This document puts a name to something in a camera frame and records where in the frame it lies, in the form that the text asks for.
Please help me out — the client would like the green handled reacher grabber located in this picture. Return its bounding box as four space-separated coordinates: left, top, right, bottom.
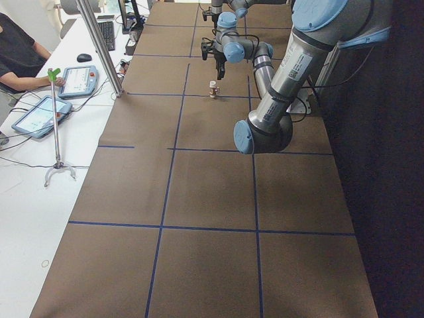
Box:
44 68 76 188

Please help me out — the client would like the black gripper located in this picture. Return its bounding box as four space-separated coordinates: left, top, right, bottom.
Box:
201 37 227 80

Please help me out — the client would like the lower teach pendant tablet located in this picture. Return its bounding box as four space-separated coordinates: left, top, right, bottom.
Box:
11 95 54 138

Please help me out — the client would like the aluminium frame post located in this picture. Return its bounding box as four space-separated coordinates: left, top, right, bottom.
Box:
76 0 123 97

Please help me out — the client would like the black computer mouse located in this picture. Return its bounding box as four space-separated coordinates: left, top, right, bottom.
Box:
77 54 92 63

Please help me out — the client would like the brass PPR valve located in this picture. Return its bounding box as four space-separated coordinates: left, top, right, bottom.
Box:
209 80 220 98

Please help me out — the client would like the black keyboard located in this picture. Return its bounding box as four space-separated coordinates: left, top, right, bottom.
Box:
97 21 115 51

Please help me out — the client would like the upper teach pendant tablet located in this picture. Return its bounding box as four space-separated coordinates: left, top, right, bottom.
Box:
58 66 98 99

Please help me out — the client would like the teach pendant tablet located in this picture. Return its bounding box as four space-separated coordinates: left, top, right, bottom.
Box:
58 66 98 99
11 95 54 138

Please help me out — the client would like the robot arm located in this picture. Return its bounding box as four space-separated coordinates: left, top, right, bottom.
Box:
234 1 393 154
201 12 274 98

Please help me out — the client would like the person in black shirt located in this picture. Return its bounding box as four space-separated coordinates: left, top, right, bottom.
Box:
1 13 51 93

